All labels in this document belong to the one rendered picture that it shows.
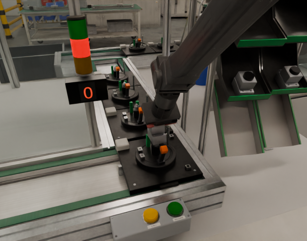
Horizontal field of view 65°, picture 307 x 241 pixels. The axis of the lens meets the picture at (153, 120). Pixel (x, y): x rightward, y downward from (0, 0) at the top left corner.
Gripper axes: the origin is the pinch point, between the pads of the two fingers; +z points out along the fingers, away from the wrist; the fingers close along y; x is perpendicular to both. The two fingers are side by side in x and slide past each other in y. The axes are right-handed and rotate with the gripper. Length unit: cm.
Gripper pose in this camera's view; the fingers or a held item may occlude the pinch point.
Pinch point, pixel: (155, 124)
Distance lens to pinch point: 76.8
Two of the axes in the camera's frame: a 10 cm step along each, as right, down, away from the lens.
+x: 2.5, 8.8, -4.0
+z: -1.5, 4.4, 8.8
